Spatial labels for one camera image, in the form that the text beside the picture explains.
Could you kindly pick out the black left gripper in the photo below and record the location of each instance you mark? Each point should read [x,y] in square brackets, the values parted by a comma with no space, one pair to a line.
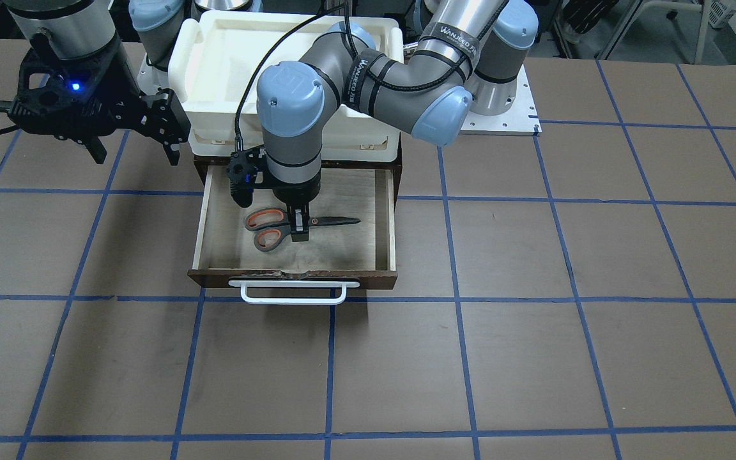
[298,192]

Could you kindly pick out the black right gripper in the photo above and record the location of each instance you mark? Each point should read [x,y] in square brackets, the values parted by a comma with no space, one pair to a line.
[114,82]

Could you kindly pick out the grey orange scissors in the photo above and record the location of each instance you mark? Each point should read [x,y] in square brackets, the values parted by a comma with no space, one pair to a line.
[271,225]

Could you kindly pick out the wooden drawer with white handle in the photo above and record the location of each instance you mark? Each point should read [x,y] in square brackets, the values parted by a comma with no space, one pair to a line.
[361,255]

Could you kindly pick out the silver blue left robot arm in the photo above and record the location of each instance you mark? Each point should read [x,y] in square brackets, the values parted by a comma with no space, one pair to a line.
[467,60]

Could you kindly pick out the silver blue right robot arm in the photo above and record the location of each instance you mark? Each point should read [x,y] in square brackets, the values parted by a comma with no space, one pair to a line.
[76,28]

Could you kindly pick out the dark brown wooden cabinet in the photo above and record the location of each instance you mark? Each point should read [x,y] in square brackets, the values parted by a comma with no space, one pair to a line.
[293,160]

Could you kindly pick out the white plastic storage box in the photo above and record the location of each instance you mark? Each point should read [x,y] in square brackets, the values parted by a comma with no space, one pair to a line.
[227,64]

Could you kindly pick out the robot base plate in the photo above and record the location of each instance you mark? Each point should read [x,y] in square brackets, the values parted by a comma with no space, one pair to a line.
[150,79]
[501,109]

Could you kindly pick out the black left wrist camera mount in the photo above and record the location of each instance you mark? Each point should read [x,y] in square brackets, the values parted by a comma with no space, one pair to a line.
[248,170]

